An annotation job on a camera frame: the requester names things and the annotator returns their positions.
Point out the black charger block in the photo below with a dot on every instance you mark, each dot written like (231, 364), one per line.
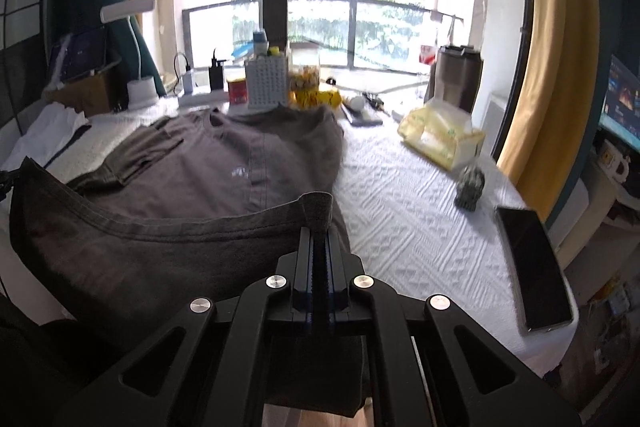
(217, 74)

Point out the yellow snack bag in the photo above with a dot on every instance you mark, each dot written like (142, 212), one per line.
(317, 98)

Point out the light blue pouch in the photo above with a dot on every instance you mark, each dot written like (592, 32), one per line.
(244, 50)

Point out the grey t-shirt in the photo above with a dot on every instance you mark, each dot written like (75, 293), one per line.
(200, 187)

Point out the wide yellow curtain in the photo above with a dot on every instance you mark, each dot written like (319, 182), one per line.
(545, 57)

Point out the red label water bottle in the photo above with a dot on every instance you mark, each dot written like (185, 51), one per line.
(428, 56)

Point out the white textured tablecloth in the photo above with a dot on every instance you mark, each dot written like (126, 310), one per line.
(410, 217)

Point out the blue cap bottle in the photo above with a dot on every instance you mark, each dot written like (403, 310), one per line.
(260, 42)

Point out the black smartphone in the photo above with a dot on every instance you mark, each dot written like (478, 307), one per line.
(535, 267)

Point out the white desk lamp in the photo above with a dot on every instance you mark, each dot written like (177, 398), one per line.
(142, 92)

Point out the white power strip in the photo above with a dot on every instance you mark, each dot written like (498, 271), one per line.
(200, 98)

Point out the white paper sheet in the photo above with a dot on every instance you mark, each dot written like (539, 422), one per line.
(50, 127)

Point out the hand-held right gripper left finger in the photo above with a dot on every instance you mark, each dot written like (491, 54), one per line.
(307, 267)

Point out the white charger plug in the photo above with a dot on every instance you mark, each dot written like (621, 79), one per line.
(188, 81)

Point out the dark screen tablet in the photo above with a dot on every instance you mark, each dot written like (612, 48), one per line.
(82, 52)

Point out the white side shelf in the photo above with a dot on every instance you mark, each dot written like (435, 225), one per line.
(600, 217)

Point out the small white bottle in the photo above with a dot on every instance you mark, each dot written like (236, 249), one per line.
(358, 103)

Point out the balcony railing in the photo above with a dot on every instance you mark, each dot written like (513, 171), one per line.
(350, 2)

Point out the yellow tissue pack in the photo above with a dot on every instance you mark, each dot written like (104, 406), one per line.
(435, 127)

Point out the glass snack jar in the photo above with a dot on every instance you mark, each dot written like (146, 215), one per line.
(305, 67)

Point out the red tin can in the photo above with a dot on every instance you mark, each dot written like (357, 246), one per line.
(237, 91)

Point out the steel tumbler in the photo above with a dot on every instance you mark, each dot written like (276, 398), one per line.
(457, 77)

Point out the small grey figurine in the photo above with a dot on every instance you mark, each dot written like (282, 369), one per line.
(470, 189)

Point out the white perforated basket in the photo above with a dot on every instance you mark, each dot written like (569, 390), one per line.
(266, 82)

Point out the black flat device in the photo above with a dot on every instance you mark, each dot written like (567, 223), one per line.
(364, 117)

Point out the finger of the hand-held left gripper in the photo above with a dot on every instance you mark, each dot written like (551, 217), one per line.
(6, 186)

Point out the computer monitor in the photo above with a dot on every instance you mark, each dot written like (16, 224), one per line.
(622, 97)

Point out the brown cardboard box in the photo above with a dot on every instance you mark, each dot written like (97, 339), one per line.
(95, 94)

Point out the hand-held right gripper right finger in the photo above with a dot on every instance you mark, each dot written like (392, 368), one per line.
(327, 267)

